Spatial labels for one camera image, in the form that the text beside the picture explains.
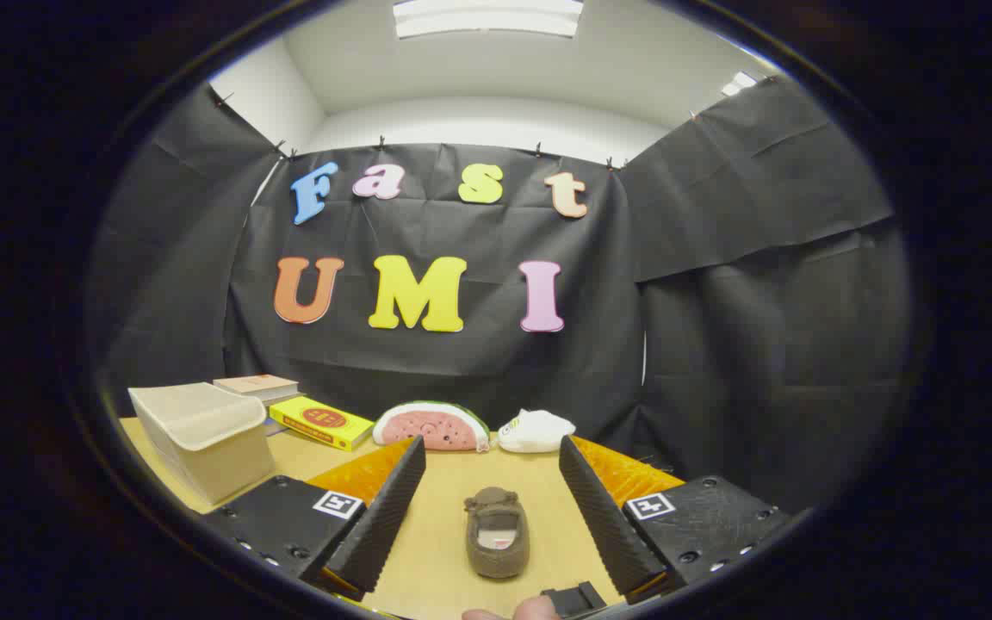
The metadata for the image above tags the beige cover book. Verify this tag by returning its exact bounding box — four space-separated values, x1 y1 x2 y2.
213 374 301 406

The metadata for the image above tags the yellow book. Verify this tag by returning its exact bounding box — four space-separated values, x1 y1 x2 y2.
269 395 375 452

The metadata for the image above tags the white plush toy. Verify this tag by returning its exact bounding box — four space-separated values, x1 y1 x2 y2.
497 409 577 454

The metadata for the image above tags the watermelon plush toy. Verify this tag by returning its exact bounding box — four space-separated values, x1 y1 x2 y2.
373 400 492 454

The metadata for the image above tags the beige fabric storage box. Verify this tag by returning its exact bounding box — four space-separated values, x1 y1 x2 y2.
127 382 277 506

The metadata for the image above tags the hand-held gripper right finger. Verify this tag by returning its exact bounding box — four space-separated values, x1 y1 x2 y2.
559 435 791 605

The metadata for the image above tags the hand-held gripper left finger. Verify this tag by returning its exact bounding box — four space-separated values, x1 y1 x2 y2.
201 435 428 604

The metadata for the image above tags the brown fuzzy shoe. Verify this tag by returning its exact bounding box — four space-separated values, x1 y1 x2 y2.
464 487 531 580

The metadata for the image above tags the long ceiling light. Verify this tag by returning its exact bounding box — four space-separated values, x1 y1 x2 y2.
393 0 585 40

